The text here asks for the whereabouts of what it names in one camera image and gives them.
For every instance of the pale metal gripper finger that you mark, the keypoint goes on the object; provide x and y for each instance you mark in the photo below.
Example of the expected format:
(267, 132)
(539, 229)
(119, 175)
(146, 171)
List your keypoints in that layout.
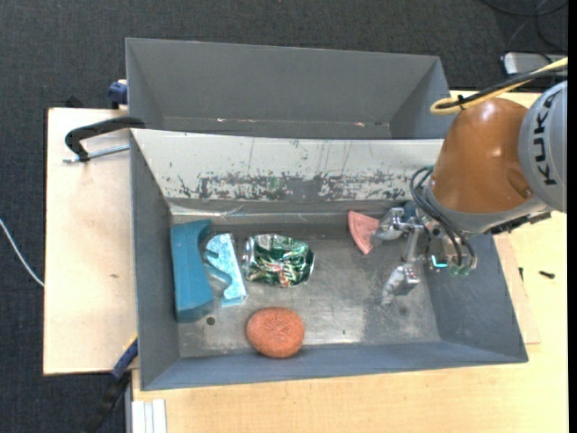
(393, 226)
(404, 279)

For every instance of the pink wedge-shaped piece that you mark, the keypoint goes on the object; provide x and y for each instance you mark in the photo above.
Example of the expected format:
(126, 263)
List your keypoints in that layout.
(360, 233)

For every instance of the grey metal bin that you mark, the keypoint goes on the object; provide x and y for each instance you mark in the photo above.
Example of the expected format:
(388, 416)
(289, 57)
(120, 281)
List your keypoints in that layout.
(342, 296)

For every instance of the small black screw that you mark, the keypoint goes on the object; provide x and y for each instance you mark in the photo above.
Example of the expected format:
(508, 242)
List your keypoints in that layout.
(547, 274)

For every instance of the crushed green drink can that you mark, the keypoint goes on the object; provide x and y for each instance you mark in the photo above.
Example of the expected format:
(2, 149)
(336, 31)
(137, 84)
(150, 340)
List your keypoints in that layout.
(277, 262)

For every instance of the round orange scouring pad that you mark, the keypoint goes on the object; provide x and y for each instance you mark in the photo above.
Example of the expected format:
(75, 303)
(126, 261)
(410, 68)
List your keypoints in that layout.
(275, 332)

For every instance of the light blue speckled sponge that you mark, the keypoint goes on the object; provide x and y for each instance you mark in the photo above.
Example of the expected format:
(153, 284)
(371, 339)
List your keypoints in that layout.
(230, 260)

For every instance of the teal flat block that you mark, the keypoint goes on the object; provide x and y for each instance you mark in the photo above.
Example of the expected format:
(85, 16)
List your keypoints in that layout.
(189, 273)

